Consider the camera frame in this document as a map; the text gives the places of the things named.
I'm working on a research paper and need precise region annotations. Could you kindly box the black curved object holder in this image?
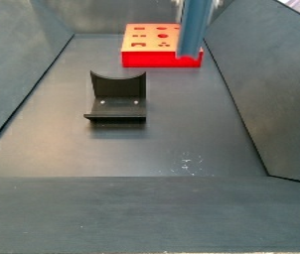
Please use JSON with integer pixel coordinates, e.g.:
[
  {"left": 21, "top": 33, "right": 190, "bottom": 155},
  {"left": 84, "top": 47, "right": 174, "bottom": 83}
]
[{"left": 83, "top": 72, "right": 147, "bottom": 121}]

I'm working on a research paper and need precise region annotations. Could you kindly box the red foam shape board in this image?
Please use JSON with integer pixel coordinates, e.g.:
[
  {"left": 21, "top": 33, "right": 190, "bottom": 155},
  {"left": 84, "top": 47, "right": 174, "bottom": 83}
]
[{"left": 120, "top": 24, "right": 203, "bottom": 67}]

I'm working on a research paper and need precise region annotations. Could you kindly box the silver blue gripper finger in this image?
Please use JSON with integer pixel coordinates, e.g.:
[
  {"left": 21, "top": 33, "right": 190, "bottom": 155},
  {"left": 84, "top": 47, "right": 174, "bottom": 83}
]
[{"left": 177, "top": 0, "right": 220, "bottom": 59}]

